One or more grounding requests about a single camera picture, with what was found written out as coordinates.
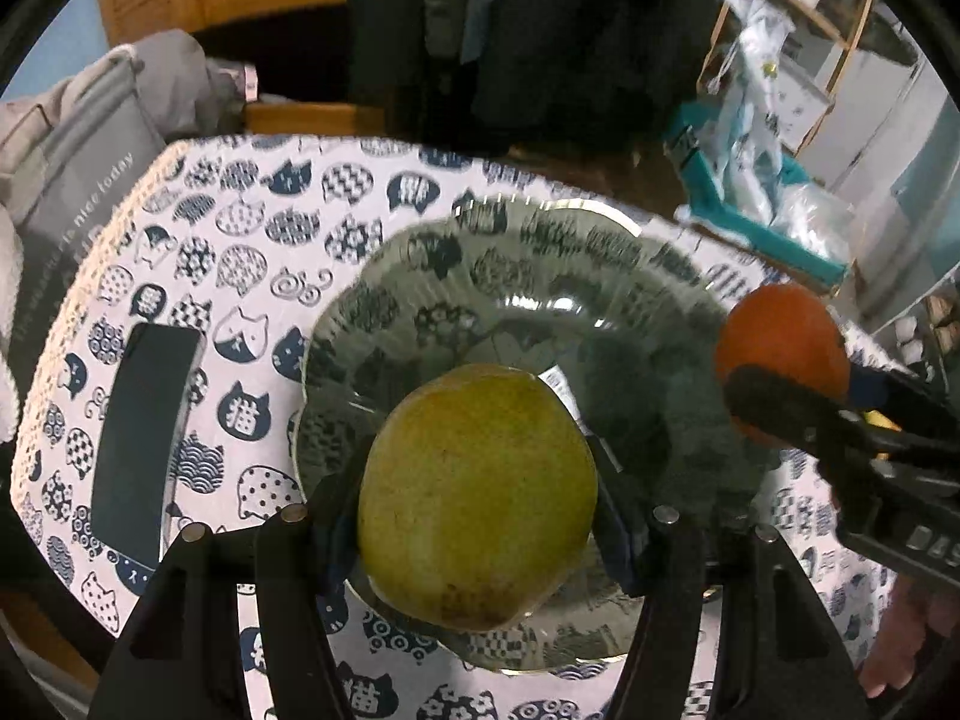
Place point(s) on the grey fabric bag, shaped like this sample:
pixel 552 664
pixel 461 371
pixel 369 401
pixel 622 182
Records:
pixel 75 180

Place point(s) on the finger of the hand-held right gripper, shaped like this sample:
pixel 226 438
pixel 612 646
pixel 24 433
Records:
pixel 787 405
pixel 868 386

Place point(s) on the tall white plastic bag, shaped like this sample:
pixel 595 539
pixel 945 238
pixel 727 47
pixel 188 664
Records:
pixel 750 105

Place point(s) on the person's right hand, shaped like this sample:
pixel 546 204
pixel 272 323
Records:
pixel 900 637

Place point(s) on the green pear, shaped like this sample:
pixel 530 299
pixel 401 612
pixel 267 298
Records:
pixel 472 487

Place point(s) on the clear plastic bag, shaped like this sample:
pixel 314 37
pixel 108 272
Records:
pixel 814 221

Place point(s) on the grey clothing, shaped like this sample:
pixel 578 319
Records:
pixel 180 82

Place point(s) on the row of small jars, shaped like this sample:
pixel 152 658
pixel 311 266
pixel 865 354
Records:
pixel 919 337

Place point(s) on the grey hanging jacket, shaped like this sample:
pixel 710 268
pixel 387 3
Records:
pixel 457 0

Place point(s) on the cat print tablecloth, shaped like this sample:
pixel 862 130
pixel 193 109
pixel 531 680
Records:
pixel 225 240

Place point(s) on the wooden shelf rack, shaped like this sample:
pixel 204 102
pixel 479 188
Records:
pixel 825 22

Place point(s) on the orange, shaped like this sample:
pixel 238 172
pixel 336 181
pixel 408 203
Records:
pixel 780 330

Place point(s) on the teal plastic bin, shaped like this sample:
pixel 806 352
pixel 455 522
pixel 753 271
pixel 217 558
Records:
pixel 757 236

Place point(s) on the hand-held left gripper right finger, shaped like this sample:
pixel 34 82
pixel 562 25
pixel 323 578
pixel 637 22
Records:
pixel 619 540

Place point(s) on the black smartphone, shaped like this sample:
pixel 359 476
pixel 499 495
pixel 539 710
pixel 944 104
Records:
pixel 142 450

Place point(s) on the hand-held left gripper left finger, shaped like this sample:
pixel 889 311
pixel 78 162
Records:
pixel 334 540

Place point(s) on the black hanging coat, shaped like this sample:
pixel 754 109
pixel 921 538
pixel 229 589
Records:
pixel 585 30

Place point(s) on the glass fruit bowl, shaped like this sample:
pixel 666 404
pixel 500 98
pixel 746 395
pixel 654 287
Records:
pixel 525 292

